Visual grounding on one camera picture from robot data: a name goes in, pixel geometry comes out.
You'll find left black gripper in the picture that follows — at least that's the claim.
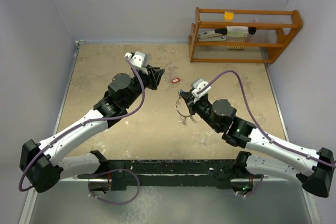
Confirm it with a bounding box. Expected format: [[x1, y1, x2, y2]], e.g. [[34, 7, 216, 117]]
[[124, 65, 164, 108]]

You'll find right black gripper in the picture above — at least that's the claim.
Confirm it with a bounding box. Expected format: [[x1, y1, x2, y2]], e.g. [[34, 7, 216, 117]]
[[181, 92, 221, 132]]

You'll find blue capped key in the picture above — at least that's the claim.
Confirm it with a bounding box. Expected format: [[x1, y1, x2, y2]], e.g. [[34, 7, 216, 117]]
[[178, 90, 188, 96]]

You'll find silver keys bunch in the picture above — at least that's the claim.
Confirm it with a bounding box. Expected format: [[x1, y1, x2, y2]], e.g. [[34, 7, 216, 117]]
[[182, 115, 196, 125]]

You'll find large silver keyring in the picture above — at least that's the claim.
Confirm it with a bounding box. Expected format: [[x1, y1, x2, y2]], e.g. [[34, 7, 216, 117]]
[[175, 96, 190, 118]]

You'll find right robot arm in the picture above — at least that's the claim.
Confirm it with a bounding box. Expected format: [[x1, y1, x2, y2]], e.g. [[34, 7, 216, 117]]
[[178, 90, 335, 198]]

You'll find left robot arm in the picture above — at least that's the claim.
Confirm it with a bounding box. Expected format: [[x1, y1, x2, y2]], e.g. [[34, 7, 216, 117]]
[[18, 65, 165, 193]]

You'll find staples strip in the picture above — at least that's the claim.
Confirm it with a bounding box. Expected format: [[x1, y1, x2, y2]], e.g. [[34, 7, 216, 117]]
[[227, 46, 245, 50]]

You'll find wooden shelf rack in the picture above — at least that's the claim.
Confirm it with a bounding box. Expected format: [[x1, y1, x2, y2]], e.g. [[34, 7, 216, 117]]
[[188, 7, 303, 63]]

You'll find white stapler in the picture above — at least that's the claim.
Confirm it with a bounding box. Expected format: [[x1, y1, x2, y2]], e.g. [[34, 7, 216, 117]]
[[197, 28, 227, 42]]

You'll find white green box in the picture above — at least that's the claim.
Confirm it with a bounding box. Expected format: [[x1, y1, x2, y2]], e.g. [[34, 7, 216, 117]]
[[226, 26, 249, 38]]

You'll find yellow sticky block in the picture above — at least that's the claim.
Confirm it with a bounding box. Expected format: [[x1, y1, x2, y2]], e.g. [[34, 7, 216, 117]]
[[224, 12, 234, 22]]

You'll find black round object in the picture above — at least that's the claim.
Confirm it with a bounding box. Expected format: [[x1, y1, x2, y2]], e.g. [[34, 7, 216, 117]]
[[248, 27, 257, 35]]

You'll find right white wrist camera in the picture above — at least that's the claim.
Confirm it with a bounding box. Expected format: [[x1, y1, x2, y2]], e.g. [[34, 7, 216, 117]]
[[191, 78, 211, 103]]

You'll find black base frame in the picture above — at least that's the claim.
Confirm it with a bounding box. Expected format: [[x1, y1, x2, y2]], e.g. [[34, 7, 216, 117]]
[[78, 152, 261, 194]]

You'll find base left purple cable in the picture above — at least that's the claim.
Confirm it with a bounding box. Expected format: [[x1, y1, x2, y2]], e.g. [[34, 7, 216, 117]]
[[88, 167, 141, 205]]

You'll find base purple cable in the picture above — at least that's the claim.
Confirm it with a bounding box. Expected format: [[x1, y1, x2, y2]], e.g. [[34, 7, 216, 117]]
[[88, 167, 141, 205], [235, 174, 266, 199]]

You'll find base right purple cable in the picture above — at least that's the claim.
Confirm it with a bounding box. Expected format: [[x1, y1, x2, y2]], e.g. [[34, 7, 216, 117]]
[[235, 174, 266, 199]]

